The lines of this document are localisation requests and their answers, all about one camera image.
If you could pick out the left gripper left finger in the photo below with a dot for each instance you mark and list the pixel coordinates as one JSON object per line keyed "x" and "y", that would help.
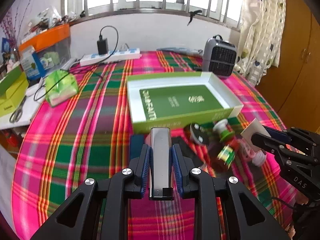
{"x": 97, "y": 209}

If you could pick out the blue small box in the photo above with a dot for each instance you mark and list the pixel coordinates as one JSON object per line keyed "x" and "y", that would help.
{"x": 136, "y": 144}

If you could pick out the silver rectangular lighter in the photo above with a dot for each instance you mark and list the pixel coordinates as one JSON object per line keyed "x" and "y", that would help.
{"x": 160, "y": 186}

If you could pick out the grey portable heater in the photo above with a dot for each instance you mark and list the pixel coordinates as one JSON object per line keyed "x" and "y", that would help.
{"x": 219, "y": 56}

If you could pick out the scissors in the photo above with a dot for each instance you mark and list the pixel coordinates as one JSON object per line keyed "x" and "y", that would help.
{"x": 16, "y": 115}

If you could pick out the plaid tablecloth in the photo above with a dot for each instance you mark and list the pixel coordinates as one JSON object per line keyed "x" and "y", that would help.
{"x": 88, "y": 137}

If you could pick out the floral curtain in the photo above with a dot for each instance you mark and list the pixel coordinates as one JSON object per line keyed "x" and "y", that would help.
{"x": 261, "y": 30}

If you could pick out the black round button device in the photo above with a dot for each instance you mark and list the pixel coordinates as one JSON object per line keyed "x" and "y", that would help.
{"x": 195, "y": 133}

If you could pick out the black charger with cable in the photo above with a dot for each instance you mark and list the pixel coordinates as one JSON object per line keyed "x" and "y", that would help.
{"x": 102, "y": 44}

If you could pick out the orange lid storage bin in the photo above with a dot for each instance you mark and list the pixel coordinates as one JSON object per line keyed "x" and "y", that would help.
{"x": 51, "y": 46}

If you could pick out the blue and white carton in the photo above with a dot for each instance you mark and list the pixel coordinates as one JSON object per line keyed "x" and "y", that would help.
{"x": 31, "y": 64}

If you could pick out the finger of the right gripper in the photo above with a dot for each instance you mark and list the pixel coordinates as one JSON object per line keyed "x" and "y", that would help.
{"x": 279, "y": 149}
{"x": 279, "y": 135}

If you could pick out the green white suction knob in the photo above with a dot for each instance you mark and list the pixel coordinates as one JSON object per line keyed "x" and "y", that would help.
{"x": 222, "y": 130}

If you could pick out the wooden cabinet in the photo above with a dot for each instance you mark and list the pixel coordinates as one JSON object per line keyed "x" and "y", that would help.
{"x": 292, "y": 88}

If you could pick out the brown medicine bottle red cap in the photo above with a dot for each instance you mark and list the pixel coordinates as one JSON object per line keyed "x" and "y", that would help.
{"x": 222, "y": 154}

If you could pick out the green and white tray box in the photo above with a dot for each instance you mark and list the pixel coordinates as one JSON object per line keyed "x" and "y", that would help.
{"x": 174, "y": 100}

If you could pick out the yellow-green box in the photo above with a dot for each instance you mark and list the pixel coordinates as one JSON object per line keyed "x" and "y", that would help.
{"x": 13, "y": 87}

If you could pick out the green tissue pack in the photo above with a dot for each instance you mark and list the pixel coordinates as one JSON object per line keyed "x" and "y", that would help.
{"x": 60, "y": 86}

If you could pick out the purple flower branches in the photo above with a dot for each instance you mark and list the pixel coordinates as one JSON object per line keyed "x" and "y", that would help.
{"x": 11, "y": 25}

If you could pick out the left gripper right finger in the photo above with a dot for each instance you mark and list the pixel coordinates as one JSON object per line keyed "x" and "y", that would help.
{"x": 222, "y": 203}

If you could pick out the white power strip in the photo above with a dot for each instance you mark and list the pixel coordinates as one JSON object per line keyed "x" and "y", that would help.
{"x": 118, "y": 55}

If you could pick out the grey flat object behind heater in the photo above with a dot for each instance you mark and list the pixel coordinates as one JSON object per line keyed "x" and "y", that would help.
{"x": 184, "y": 51}

